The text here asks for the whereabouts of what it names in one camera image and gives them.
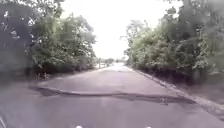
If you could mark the grey asphalt road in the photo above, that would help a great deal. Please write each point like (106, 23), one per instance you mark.
(110, 110)

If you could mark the row of trees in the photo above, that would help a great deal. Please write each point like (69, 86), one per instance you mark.
(180, 43)
(50, 40)

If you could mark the pale concrete kerb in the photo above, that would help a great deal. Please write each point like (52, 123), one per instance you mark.
(186, 95)

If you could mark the dark earth verge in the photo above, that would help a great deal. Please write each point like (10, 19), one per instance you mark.
(203, 89)

